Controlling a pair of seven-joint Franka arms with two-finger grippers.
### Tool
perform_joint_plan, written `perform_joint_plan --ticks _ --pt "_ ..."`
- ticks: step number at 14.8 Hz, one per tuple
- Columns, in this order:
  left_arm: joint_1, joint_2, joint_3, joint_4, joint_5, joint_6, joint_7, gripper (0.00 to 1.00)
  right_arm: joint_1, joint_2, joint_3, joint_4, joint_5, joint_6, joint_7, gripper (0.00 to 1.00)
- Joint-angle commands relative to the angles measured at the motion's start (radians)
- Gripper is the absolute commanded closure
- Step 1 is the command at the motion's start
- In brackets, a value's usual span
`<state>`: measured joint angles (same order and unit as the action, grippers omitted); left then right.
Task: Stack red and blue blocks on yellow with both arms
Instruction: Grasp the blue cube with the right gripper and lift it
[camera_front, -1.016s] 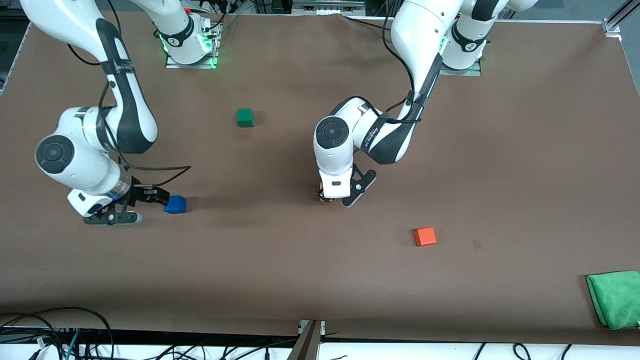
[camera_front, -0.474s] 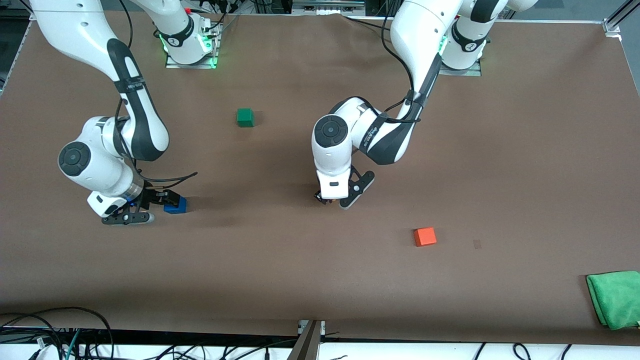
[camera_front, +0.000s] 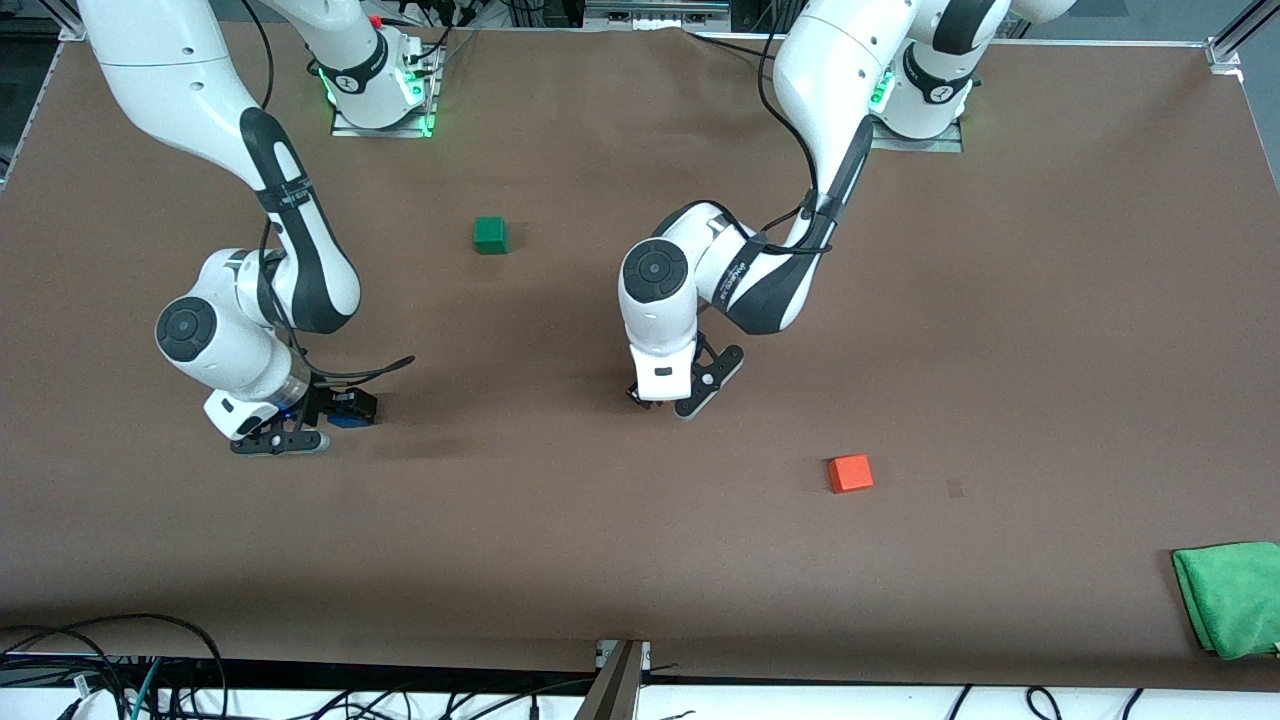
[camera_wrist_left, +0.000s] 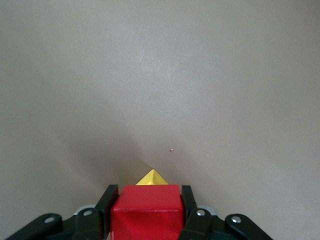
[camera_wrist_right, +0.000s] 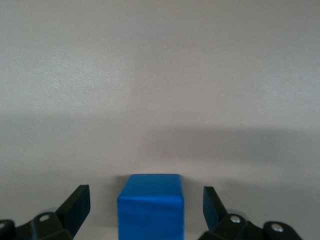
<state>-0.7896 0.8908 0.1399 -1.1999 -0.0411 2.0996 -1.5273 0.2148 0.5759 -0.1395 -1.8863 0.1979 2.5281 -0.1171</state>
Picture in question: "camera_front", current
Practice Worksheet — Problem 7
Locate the aluminium camera mount post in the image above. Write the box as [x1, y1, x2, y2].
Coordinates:
[574, 640, 653, 720]

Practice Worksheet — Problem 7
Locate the aluminium arm base plate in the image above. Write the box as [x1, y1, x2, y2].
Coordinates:
[868, 70, 966, 154]
[330, 40, 441, 139]

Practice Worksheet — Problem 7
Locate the teal floor cable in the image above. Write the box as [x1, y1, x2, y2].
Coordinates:
[128, 655, 163, 720]

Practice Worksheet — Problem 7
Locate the green folded cloth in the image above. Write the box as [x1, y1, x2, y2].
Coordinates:
[1172, 541, 1280, 661]

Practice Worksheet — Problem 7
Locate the brown table cover mat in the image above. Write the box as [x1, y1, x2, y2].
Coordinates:
[0, 18, 1280, 691]

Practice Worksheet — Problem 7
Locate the black looped floor cable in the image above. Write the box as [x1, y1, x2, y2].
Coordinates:
[0, 613, 229, 720]

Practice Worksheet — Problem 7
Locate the orange wooden block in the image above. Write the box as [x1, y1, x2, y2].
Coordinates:
[827, 454, 874, 495]

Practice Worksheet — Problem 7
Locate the aluminium frame rail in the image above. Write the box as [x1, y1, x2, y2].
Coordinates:
[585, 0, 731, 31]

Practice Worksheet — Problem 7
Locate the black base cable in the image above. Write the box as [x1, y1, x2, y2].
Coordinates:
[400, 0, 483, 76]

